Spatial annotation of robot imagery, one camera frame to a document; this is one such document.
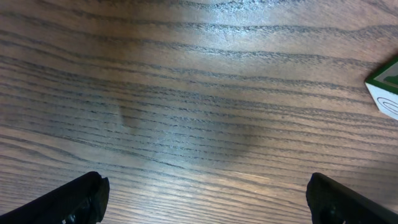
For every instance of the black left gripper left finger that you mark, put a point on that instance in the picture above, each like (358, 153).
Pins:
(83, 200)

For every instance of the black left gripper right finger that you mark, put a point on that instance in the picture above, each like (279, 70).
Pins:
(332, 203)

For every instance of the green E letter block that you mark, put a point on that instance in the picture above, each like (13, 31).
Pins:
(382, 85)

